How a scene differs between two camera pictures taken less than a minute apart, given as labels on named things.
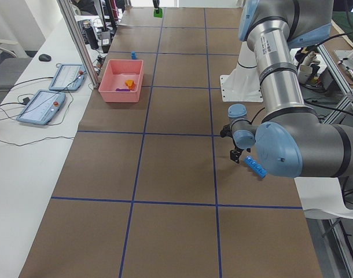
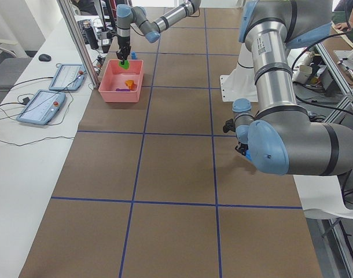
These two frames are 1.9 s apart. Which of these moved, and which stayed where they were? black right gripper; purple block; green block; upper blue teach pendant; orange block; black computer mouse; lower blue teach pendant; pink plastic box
Moved: black right gripper; green block
Stayed: orange block; black computer mouse; upper blue teach pendant; lower blue teach pendant; pink plastic box; purple block
